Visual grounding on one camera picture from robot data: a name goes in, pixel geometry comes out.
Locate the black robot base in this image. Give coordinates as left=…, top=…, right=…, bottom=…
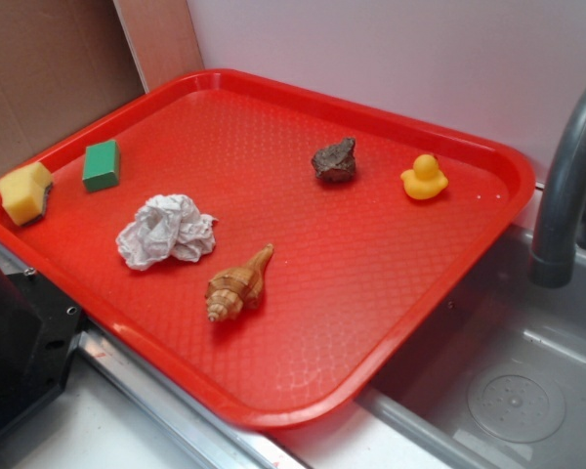
left=0, top=269, right=85, bottom=438

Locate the brown rock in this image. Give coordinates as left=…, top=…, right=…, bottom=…
left=311, top=137, right=356, bottom=183

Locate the red plastic tray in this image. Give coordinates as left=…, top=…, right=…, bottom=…
left=0, top=70, right=535, bottom=430

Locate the tan spiral seashell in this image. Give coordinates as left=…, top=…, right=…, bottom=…
left=205, top=243, right=274, bottom=322

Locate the crumpled white paper towel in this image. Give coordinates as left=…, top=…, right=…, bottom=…
left=116, top=194, right=216, bottom=271

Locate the yellow rubber duck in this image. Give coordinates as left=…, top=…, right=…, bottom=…
left=400, top=153, right=448, bottom=200

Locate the green block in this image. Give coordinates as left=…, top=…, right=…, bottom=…
left=82, top=140, right=121, bottom=192

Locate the grey faucet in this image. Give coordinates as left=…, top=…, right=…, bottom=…
left=528, top=90, right=586, bottom=288

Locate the grey plastic sink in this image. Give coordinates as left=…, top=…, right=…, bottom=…
left=268, top=183, right=586, bottom=469

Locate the yellow sponge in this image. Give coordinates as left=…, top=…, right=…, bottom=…
left=0, top=162, right=54, bottom=226

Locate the brown cardboard panel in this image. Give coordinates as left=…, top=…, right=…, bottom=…
left=0, top=1, right=203, bottom=176

